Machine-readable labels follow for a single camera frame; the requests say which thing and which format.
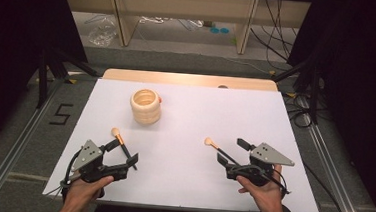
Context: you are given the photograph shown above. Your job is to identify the right hand-held gripper cable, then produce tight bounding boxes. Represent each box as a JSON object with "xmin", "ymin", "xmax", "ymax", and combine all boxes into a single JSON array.
[{"xmin": 229, "ymin": 162, "xmax": 294, "ymax": 196}]

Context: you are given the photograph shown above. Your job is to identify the left hand-held gripper cable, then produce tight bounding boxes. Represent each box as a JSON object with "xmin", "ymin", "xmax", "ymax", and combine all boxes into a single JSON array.
[{"xmin": 44, "ymin": 145, "xmax": 84, "ymax": 202}]

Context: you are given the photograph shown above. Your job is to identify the beige ribbed brush holder cup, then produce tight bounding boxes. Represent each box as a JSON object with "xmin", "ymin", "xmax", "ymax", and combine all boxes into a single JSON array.
[{"xmin": 128, "ymin": 87, "xmax": 164, "ymax": 127}]

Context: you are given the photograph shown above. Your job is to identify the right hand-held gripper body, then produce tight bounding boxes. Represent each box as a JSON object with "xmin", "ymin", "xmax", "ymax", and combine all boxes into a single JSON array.
[{"xmin": 225, "ymin": 140, "xmax": 298, "ymax": 190}]

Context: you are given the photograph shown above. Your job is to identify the black curtain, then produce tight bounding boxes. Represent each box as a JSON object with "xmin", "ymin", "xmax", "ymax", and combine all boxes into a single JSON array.
[
  {"xmin": 0, "ymin": 0, "xmax": 93, "ymax": 170},
  {"xmin": 276, "ymin": 0, "xmax": 376, "ymax": 212}
]

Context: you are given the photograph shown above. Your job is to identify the white cord on shelf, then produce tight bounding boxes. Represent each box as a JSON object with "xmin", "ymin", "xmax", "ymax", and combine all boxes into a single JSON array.
[{"xmin": 139, "ymin": 14, "xmax": 172, "ymax": 27}]

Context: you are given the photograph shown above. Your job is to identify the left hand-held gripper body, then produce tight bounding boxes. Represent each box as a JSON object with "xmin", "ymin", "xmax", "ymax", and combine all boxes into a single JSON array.
[{"xmin": 69, "ymin": 138, "xmax": 131, "ymax": 187}]

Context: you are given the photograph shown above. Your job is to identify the person's left hand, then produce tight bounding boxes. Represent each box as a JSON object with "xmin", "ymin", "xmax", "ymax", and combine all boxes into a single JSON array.
[{"xmin": 64, "ymin": 172, "xmax": 116, "ymax": 212}]

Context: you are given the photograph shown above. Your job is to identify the hand-held gripper cable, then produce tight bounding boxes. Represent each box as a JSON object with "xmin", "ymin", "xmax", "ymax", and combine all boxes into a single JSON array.
[
  {"xmin": 44, "ymin": 145, "xmax": 84, "ymax": 202},
  {"xmin": 229, "ymin": 162, "xmax": 294, "ymax": 196}
]

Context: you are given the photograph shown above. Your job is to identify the light wooden shelf unit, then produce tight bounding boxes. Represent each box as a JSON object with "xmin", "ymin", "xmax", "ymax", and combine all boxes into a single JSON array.
[{"xmin": 57, "ymin": 0, "xmax": 313, "ymax": 60}]

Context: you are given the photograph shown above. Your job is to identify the coiled black floor cables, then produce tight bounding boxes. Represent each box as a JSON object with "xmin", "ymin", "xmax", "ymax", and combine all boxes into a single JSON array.
[{"xmin": 280, "ymin": 92, "xmax": 315, "ymax": 130}]

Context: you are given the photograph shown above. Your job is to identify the person's right hand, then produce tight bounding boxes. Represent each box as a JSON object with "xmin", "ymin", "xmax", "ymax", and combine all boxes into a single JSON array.
[{"xmin": 234, "ymin": 162, "xmax": 289, "ymax": 212}]

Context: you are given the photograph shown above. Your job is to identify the black tripod stand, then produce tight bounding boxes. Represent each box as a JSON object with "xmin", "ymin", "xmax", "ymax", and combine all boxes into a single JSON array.
[
  {"xmin": 34, "ymin": 45, "xmax": 103, "ymax": 114},
  {"xmin": 267, "ymin": 54, "xmax": 325, "ymax": 126}
]

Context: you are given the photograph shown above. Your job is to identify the light wooden table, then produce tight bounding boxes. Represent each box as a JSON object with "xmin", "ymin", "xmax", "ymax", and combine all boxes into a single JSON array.
[{"xmin": 102, "ymin": 67, "xmax": 280, "ymax": 93}]

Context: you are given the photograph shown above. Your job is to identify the long black floor cable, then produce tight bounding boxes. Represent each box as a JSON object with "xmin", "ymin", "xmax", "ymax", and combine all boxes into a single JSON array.
[{"xmin": 298, "ymin": 161, "xmax": 352, "ymax": 212}]

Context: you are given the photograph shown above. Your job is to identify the thin white floor cable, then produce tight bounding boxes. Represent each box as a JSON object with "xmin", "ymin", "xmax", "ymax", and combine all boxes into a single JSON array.
[{"xmin": 220, "ymin": 55, "xmax": 274, "ymax": 76}]

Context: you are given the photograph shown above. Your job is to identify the black-handled makeup brush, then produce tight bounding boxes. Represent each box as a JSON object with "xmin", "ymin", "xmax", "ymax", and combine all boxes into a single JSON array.
[
  {"xmin": 202, "ymin": 136, "xmax": 243, "ymax": 168},
  {"xmin": 107, "ymin": 127, "xmax": 141, "ymax": 172}
]

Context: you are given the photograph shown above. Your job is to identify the white table mat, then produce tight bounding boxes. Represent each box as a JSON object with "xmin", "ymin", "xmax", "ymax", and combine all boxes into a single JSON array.
[{"xmin": 41, "ymin": 74, "xmax": 329, "ymax": 212}]

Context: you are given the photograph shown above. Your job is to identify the clear plastic bag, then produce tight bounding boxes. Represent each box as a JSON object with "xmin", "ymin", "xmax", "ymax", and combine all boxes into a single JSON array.
[{"xmin": 86, "ymin": 14, "xmax": 120, "ymax": 49}]

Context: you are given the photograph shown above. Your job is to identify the aluminium floor rail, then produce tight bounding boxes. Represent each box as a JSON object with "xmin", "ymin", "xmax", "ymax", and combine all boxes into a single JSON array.
[
  {"xmin": 0, "ymin": 72, "xmax": 66, "ymax": 212},
  {"xmin": 287, "ymin": 93, "xmax": 376, "ymax": 212}
]

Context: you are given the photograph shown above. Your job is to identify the bundle of black hanging cables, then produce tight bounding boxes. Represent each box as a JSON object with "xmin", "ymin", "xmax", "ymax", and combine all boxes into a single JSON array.
[{"xmin": 247, "ymin": 0, "xmax": 302, "ymax": 73}]

